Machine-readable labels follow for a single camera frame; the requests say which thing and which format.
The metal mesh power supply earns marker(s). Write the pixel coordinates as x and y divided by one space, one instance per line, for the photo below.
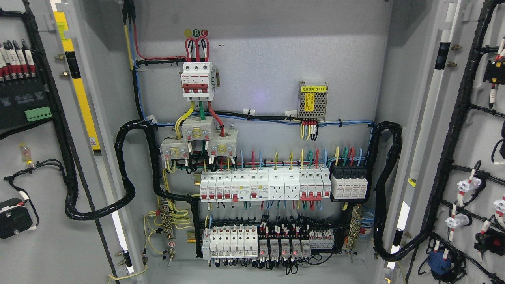
312 100

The white red main breaker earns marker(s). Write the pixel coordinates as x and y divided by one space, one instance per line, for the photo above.
198 81

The left brass ground bar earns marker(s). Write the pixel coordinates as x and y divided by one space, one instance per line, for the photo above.
167 227

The grey current transformers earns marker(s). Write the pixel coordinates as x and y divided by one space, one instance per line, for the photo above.
195 130

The white lower breaker row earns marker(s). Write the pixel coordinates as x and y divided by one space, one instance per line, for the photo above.
228 242

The black white surge protector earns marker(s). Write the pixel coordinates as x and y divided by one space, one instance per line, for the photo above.
348 183

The relay and terminal row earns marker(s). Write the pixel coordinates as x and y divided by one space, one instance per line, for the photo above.
289 242

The black digital power meter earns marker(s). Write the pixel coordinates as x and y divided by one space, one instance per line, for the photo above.
23 101

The white sockets and breakers row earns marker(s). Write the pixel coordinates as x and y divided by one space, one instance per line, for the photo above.
266 184

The brass ground terminal bar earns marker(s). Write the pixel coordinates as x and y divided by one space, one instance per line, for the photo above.
353 232

